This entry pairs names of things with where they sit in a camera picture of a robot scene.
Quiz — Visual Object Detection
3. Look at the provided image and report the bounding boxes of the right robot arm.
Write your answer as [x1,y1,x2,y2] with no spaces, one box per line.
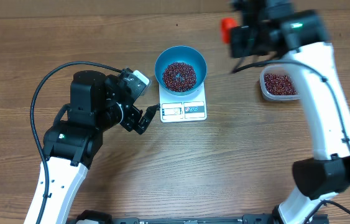
[221,1,350,223]

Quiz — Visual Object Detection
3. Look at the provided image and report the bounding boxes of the red scoop with blue handle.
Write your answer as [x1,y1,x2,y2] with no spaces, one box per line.
[221,17,238,44]

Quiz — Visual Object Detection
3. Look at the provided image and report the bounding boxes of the red beans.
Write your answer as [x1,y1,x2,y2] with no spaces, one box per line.
[162,62,297,96]

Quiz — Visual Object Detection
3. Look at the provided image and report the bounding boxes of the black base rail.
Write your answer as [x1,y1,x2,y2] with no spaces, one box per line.
[67,210,330,224]

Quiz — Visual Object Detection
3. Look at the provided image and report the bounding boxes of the white digital kitchen scale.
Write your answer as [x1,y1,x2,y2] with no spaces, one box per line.
[159,83,208,123]

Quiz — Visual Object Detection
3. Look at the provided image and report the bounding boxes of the clear plastic container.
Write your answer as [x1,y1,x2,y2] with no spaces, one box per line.
[259,65,300,102]

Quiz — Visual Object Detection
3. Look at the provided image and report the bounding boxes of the blue metal bowl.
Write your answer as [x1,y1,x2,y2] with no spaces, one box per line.
[154,45,208,96]

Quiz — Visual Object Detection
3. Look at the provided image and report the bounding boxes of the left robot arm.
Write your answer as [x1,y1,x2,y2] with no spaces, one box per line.
[25,68,159,223]

